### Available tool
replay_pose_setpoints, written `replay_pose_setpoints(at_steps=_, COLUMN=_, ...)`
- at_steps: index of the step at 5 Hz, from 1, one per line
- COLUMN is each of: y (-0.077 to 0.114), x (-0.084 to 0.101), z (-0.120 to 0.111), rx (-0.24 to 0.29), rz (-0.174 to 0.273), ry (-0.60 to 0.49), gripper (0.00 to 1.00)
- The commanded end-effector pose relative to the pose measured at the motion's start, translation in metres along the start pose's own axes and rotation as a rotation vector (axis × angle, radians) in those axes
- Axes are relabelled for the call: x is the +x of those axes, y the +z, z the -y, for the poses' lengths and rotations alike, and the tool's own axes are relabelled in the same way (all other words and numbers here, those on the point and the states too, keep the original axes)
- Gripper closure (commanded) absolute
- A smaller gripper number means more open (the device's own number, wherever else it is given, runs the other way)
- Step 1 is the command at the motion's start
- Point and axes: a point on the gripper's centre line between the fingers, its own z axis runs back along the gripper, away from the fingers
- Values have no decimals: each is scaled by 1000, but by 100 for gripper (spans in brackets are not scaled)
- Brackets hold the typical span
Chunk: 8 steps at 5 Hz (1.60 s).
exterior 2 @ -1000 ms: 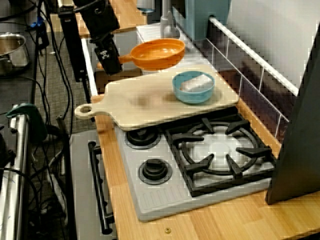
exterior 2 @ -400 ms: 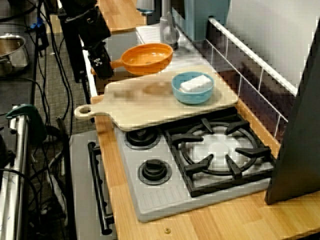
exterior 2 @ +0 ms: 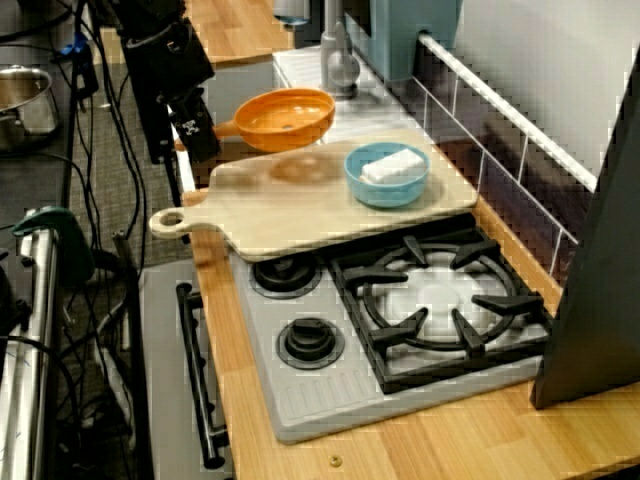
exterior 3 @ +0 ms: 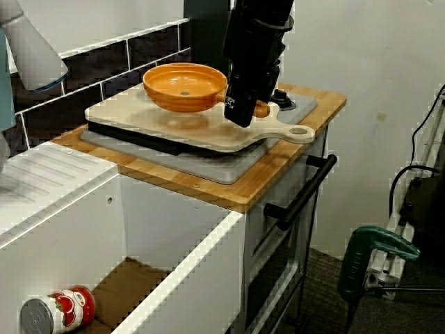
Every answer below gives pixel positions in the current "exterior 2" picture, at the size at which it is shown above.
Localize light blue bowl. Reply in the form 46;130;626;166
343;142;431;210

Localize wooden cutting board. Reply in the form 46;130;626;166
148;128;479;262

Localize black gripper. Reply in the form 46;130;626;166
123;18;222;164

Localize black burner grate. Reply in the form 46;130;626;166
322;212;556;396

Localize white toy sink unit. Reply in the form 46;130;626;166
159;47;431;196

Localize blue connector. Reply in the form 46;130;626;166
59;33;90;57

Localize green clamp tool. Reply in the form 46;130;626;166
10;206;96;281

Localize dark tiled backsplash panel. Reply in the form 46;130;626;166
409;30;599;296

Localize steel pot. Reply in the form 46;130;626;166
0;66;59;154

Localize black stove knob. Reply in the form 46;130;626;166
249;257;321;301
276;317;346;371

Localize black cable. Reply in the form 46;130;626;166
79;19;101;249
97;29;151;261

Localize grey toy faucet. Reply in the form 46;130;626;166
318;0;362;100

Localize black metal stand leg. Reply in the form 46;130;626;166
112;229;154;480

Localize grey toy stove plate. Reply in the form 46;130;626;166
227;234;556;445

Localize black angled side panel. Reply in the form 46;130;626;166
529;34;640;411

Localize black oven door handle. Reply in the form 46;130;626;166
174;282;226;471

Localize white sponge block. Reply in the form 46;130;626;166
359;148;425;185

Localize silver metal pole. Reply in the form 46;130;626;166
0;227;61;480

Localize teal box appliance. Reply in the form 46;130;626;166
367;0;464;84

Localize grey cone with blue rim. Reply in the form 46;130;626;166
272;0;312;26

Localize black robot stand post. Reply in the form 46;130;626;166
122;44;176;166

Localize grey oven door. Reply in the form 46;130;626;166
139;259;236;480

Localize orange toy frying pan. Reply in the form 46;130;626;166
173;88;336;154

